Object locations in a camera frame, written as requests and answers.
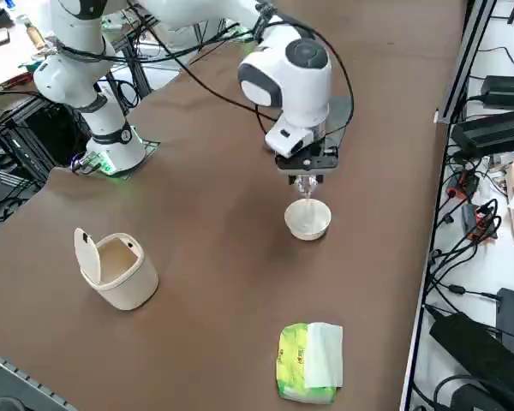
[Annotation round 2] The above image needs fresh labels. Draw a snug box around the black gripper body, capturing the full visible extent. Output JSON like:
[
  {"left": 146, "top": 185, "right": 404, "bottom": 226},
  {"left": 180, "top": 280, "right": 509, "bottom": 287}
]
[{"left": 275, "top": 143, "right": 341, "bottom": 176}]

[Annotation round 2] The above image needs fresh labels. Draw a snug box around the clear glass measuring cup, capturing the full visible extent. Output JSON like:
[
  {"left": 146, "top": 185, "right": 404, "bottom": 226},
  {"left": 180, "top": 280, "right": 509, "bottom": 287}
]
[{"left": 294, "top": 174, "right": 320, "bottom": 201}]

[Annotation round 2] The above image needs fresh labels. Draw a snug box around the white bowl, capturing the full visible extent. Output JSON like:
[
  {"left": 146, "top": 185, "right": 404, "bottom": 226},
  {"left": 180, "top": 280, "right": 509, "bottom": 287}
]
[{"left": 284, "top": 198, "right": 332, "bottom": 241}]

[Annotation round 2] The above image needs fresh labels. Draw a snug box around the dark grey tray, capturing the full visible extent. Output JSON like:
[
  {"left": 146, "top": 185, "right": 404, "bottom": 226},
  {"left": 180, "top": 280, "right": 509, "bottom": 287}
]
[{"left": 323, "top": 94, "right": 355, "bottom": 149}]

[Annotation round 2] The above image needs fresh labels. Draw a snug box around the long black box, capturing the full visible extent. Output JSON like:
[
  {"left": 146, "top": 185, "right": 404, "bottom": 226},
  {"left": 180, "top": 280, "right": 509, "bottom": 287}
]
[{"left": 450, "top": 109, "right": 514, "bottom": 158}]

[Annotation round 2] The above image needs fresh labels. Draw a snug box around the green tissue pack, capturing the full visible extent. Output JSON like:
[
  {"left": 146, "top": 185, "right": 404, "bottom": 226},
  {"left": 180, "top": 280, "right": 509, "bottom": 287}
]
[{"left": 275, "top": 321, "right": 344, "bottom": 404}]

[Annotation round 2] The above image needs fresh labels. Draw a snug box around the cream trash can with lid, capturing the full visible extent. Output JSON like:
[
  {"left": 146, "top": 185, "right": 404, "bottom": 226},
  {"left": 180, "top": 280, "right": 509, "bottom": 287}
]
[{"left": 73, "top": 226, "right": 159, "bottom": 312}]

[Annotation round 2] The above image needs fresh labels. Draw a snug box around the black power brick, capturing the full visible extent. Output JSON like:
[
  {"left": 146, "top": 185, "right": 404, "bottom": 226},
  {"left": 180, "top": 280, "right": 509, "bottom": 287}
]
[{"left": 481, "top": 75, "right": 514, "bottom": 108}]

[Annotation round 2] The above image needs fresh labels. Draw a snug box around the large black power adapter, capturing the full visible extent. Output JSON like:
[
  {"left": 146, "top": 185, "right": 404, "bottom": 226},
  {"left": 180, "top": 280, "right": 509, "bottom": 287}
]
[{"left": 430, "top": 312, "right": 514, "bottom": 403}]

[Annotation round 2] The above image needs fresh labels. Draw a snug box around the amber bottle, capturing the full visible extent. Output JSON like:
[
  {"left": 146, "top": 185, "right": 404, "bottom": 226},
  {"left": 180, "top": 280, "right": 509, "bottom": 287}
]
[{"left": 25, "top": 15, "right": 48, "bottom": 51}]

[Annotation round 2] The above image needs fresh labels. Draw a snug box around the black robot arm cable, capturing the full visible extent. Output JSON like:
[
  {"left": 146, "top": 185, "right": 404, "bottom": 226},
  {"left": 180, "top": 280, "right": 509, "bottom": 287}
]
[{"left": 55, "top": 0, "right": 356, "bottom": 142}]

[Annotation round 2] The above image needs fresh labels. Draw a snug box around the aluminium frame rail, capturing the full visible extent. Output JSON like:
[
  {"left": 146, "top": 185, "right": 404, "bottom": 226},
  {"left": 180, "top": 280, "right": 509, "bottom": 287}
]
[{"left": 434, "top": 0, "right": 498, "bottom": 125}]

